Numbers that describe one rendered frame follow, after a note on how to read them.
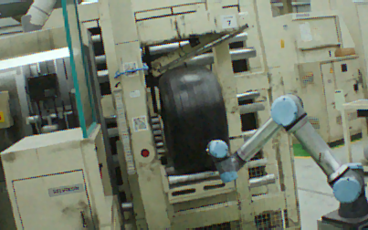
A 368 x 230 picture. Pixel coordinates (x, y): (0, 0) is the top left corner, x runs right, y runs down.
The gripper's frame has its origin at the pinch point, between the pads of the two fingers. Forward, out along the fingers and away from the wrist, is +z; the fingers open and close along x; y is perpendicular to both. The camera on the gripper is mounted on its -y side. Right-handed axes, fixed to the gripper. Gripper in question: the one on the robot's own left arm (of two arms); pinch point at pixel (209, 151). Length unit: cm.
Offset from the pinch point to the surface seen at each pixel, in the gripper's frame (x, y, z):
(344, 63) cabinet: -275, 65, 435
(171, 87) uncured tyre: 13.0, 35.6, 3.6
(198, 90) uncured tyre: 0.1, 31.1, 0.0
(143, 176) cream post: 35.0, -7.6, 20.2
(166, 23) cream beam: 7, 76, 36
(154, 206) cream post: 32.3, -25.2, 22.4
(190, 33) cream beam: -6, 68, 37
